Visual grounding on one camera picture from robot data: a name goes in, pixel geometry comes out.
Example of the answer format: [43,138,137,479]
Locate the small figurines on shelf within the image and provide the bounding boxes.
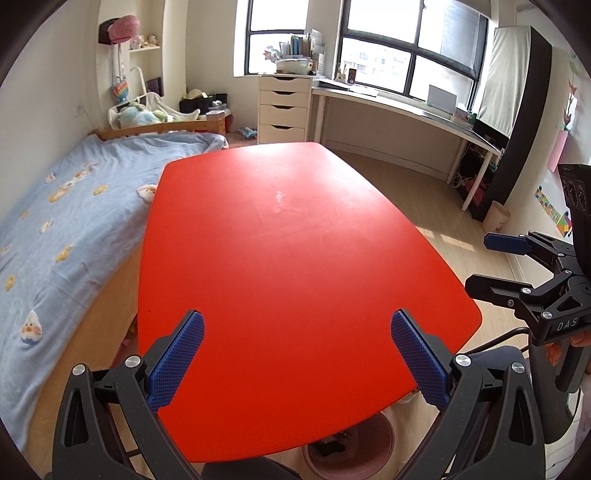
[129,32,162,52]

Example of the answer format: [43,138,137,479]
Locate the green plush toy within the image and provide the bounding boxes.
[117,104,170,128]

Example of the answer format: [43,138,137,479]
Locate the white cradle frame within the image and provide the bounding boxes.
[108,67,205,131]

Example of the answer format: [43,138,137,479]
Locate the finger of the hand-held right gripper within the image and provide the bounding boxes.
[484,231,578,274]
[464,272,577,321]

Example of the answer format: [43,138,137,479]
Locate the colourful wall poster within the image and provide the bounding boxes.
[534,185,574,239]

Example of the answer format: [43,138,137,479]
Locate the white drawer cabinet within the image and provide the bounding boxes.
[257,74,313,145]

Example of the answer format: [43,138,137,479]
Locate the black framed window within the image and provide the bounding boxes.
[235,0,490,100]

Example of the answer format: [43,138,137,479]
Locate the pink paper sheet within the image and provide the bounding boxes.
[548,130,568,173]

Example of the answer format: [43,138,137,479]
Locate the white cloth cover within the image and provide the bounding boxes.
[475,27,533,139]

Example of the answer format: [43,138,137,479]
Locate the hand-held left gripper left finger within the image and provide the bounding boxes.
[52,309,206,480]

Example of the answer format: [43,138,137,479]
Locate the person's right hand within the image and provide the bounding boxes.
[546,330,591,366]

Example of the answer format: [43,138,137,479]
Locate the pink hat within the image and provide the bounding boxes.
[111,15,142,45]

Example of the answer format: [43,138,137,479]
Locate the white box on desk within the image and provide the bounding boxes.
[427,84,459,114]

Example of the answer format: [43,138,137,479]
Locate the white curved desk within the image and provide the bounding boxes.
[310,78,505,214]

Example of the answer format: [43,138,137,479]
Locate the wooden bed frame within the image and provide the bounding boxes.
[28,115,230,476]

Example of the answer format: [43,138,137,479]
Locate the beige waste bin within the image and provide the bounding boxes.
[482,200,511,234]

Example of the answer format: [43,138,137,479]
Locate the pink waste bin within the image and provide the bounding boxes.
[302,411,398,479]

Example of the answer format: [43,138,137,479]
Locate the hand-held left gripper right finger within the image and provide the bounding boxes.
[390,308,548,480]

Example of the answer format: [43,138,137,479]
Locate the bed with blue blanket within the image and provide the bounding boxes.
[0,131,230,454]

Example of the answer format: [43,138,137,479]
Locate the cables under desk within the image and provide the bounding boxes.
[454,152,491,205]

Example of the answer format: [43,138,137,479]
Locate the black storage basket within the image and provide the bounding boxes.
[180,95,218,114]

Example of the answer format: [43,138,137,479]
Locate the books and boxes on cabinet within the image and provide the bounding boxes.
[263,30,327,76]

